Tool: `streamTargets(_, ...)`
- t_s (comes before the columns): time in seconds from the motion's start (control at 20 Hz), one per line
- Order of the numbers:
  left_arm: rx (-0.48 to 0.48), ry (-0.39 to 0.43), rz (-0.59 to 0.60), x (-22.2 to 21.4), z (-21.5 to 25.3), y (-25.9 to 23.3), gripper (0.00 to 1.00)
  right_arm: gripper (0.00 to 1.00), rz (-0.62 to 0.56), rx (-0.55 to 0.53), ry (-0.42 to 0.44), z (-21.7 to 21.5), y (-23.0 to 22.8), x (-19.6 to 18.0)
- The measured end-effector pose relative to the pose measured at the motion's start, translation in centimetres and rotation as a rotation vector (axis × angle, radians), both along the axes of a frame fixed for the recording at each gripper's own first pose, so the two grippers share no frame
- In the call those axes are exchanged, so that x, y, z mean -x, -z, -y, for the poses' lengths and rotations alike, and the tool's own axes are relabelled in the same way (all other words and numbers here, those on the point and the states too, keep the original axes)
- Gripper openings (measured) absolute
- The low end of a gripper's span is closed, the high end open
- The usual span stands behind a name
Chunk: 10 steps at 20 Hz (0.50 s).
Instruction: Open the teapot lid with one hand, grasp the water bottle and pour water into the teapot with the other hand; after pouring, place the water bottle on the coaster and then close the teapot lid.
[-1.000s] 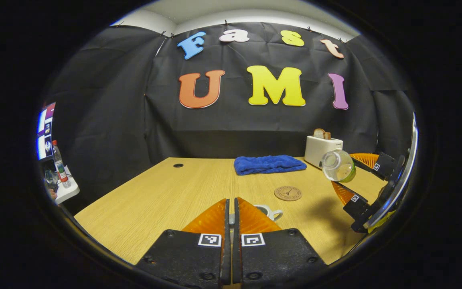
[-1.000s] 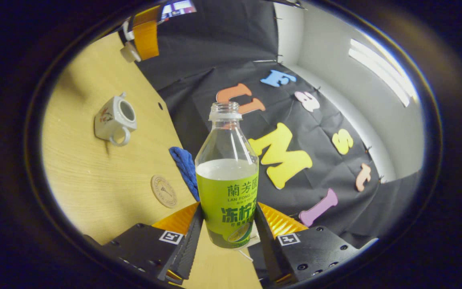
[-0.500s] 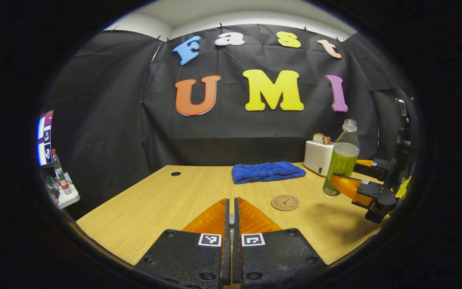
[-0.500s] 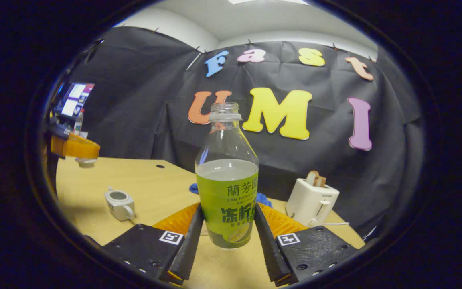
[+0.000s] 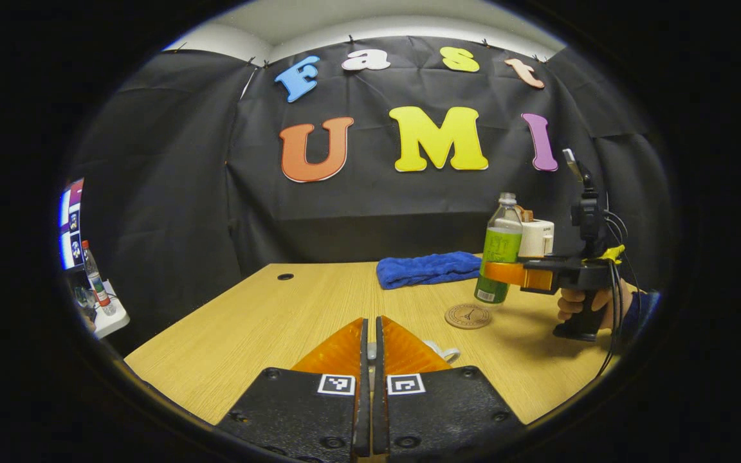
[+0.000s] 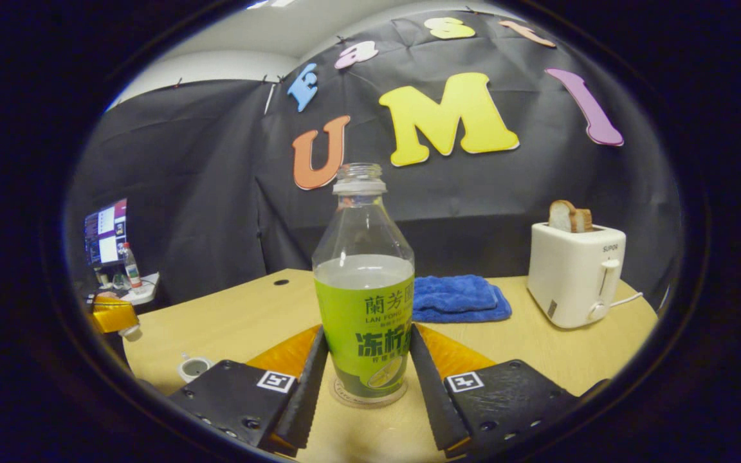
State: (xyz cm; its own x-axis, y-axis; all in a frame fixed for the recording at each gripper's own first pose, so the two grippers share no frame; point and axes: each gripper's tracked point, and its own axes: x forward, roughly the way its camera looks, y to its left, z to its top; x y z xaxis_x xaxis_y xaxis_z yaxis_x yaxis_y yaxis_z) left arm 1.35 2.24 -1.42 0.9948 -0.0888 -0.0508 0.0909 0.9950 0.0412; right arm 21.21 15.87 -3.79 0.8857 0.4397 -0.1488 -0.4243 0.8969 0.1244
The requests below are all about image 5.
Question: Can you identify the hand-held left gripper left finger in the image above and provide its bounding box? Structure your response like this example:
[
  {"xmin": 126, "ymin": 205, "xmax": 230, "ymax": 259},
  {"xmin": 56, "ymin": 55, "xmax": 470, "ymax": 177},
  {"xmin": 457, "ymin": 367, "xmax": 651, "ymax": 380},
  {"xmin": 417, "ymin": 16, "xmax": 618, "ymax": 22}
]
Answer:
[{"xmin": 216, "ymin": 317, "xmax": 371, "ymax": 460}]

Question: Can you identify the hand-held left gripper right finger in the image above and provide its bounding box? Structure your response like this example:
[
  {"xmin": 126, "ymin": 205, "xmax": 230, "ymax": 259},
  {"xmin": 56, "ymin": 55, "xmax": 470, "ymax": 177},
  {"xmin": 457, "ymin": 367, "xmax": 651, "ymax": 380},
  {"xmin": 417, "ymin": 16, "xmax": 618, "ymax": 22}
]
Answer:
[{"xmin": 372, "ymin": 315, "xmax": 526, "ymax": 460}]

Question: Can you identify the green label water bottle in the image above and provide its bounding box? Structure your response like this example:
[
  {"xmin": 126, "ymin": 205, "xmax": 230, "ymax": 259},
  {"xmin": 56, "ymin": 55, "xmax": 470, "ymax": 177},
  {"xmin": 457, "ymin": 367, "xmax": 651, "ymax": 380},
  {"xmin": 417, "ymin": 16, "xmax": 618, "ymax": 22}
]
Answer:
[{"xmin": 473, "ymin": 192, "xmax": 524, "ymax": 305}]

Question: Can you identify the round wooden coaster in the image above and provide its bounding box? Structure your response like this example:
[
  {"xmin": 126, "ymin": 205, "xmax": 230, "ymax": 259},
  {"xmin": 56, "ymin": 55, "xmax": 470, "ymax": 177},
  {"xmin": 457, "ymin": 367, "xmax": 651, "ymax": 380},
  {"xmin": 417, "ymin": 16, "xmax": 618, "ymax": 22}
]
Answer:
[{"xmin": 444, "ymin": 303, "xmax": 493, "ymax": 330}]

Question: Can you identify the clear bottle with red cap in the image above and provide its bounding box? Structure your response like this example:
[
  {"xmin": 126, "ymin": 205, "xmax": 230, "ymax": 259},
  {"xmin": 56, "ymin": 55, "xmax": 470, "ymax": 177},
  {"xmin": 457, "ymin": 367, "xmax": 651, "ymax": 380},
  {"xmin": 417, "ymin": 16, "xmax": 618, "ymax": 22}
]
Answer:
[{"xmin": 81, "ymin": 240, "xmax": 116, "ymax": 316}]

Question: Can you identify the white toaster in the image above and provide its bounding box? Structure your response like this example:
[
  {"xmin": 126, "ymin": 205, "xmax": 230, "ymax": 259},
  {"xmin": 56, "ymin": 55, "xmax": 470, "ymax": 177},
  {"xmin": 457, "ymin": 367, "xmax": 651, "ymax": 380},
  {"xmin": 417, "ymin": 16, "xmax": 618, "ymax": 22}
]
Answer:
[{"xmin": 517, "ymin": 217, "xmax": 555, "ymax": 259}]

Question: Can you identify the blue towel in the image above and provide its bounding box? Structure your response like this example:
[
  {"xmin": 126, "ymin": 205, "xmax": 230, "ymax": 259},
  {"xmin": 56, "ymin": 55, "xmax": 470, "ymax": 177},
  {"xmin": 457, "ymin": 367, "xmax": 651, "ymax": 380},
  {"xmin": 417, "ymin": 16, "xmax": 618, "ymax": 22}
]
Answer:
[{"xmin": 376, "ymin": 251, "xmax": 482, "ymax": 290}]

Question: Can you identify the white side table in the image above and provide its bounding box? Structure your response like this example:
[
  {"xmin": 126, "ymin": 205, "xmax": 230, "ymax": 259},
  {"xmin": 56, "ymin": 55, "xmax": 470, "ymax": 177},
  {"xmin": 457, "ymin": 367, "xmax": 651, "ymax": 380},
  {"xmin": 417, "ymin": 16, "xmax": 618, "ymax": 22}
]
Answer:
[{"xmin": 84, "ymin": 280, "xmax": 131, "ymax": 340}]

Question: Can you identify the black backdrop cloth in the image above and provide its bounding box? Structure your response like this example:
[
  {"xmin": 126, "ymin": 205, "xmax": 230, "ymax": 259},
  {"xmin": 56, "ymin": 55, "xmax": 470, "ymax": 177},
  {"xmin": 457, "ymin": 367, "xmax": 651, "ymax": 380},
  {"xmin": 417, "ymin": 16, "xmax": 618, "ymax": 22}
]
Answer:
[{"xmin": 65, "ymin": 35, "xmax": 667, "ymax": 351}]

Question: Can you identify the computer monitor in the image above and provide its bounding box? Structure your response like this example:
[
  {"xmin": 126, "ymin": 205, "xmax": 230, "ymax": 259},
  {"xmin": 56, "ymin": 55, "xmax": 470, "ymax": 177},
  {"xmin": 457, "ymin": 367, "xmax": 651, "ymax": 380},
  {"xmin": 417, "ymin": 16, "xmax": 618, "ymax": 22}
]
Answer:
[{"xmin": 59, "ymin": 179, "xmax": 85, "ymax": 271}]

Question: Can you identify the black cable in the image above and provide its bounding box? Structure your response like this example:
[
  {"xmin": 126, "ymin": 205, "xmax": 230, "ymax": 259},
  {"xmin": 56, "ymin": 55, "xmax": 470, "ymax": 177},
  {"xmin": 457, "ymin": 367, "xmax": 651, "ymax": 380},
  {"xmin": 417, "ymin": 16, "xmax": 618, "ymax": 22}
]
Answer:
[{"xmin": 596, "ymin": 209, "xmax": 643, "ymax": 379}]

